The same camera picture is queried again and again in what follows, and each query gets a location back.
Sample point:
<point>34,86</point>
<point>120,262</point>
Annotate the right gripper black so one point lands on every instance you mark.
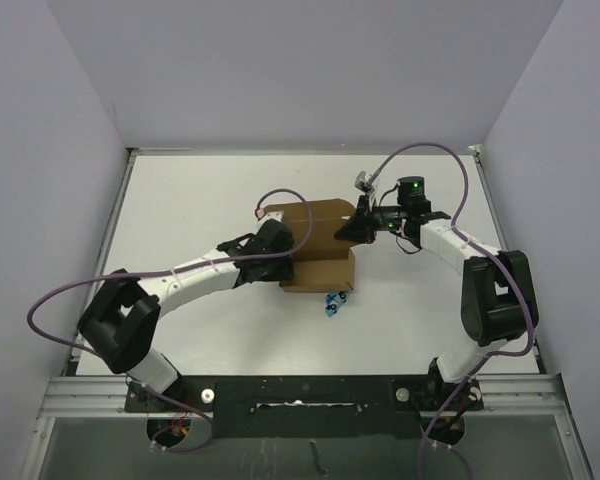
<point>360,227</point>

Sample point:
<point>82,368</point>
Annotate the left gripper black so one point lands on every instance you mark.
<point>282,273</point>

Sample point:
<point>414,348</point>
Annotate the brown cardboard box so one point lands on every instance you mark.
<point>324,264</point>

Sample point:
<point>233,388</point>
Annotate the blue toy car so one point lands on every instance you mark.
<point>334,301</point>

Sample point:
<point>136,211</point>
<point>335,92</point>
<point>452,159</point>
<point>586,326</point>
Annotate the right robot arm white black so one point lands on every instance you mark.
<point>498,308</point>

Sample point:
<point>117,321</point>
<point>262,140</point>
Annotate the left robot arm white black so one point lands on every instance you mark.
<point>120,322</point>

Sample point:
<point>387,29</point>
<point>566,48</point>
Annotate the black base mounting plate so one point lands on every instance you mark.
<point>323,406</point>

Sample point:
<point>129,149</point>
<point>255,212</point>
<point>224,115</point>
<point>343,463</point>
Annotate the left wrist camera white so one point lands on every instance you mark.
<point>263,216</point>

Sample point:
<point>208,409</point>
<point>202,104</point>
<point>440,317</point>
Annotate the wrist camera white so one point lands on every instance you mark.
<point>263,216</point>
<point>366,183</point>

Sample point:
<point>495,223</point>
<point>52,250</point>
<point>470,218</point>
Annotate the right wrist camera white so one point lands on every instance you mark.
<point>366,183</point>

